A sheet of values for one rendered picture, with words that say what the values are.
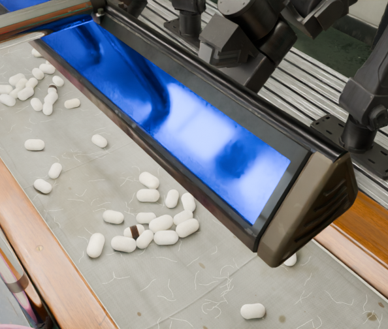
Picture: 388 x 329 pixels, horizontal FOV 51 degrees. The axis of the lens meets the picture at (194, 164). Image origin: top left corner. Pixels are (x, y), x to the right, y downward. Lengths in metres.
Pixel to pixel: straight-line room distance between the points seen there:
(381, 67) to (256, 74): 0.30
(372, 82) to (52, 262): 0.61
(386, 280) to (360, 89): 0.35
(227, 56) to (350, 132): 0.42
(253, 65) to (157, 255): 0.30
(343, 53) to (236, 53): 2.17
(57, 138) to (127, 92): 0.51
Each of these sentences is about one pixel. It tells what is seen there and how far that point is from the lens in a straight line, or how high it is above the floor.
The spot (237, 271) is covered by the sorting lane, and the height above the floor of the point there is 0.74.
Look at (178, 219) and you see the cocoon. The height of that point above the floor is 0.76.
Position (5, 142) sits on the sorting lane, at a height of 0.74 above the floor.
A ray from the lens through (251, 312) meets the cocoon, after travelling 0.55.
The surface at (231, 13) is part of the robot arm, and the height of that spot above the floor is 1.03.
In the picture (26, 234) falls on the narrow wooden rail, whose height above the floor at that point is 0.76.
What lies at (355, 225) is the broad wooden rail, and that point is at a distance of 0.65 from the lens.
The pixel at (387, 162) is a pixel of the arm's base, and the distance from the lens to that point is 0.90.
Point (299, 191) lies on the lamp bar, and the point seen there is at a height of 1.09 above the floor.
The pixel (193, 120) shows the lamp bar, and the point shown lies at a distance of 0.27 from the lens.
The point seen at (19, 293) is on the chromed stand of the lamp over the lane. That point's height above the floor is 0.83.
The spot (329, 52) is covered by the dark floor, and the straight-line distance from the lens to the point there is 2.67.
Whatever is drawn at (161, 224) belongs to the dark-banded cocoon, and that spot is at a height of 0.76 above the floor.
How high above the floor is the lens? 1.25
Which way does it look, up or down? 45 degrees down
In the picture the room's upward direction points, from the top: straight up
